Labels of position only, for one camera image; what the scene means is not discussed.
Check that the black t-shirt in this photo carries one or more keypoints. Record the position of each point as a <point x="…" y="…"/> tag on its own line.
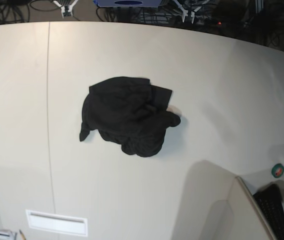
<point x="130" y="112"/>

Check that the green tape roll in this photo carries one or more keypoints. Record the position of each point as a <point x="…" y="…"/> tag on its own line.
<point x="277" y="170"/>

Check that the black keyboard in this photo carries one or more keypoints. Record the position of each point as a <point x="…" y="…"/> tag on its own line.
<point x="269" y="201"/>

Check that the pencil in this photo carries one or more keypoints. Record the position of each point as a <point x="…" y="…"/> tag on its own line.
<point x="22" y="235"/>

